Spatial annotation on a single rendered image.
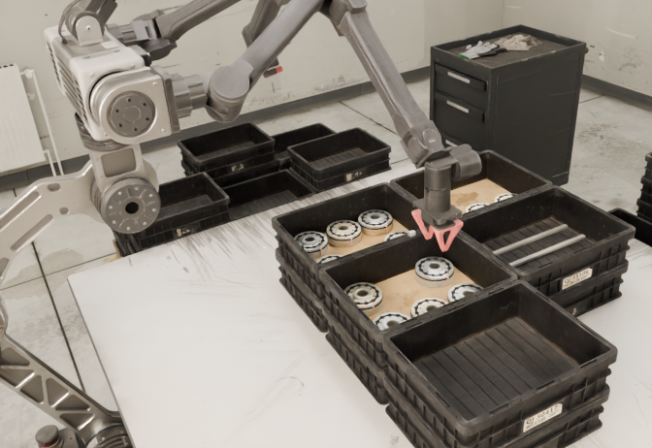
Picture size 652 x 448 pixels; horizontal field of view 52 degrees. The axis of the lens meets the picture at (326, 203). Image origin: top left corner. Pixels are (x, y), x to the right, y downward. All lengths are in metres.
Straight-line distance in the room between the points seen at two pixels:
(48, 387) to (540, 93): 2.49
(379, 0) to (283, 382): 3.95
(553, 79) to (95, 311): 2.36
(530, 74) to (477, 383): 2.06
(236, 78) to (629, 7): 4.15
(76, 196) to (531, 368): 1.14
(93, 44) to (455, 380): 1.07
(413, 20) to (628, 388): 4.15
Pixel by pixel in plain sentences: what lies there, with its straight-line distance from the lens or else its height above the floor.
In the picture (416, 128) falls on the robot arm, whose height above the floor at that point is 1.33.
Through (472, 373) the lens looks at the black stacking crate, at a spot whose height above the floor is 0.83.
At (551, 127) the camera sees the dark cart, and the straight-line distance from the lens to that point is 3.58.
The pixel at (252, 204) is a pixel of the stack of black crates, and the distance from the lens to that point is 3.15.
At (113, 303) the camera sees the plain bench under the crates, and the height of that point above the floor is 0.70.
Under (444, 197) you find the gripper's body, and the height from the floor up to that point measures 1.19.
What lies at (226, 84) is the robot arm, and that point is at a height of 1.47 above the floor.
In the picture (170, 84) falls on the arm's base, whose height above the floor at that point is 1.49.
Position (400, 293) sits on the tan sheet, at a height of 0.83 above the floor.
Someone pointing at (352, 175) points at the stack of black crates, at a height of 0.52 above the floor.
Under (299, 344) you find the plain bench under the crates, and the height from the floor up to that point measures 0.70.
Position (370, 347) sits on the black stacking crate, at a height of 0.85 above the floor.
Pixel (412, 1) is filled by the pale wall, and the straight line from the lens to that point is 5.49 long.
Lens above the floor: 1.91
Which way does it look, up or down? 30 degrees down
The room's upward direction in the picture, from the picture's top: 4 degrees counter-clockwise
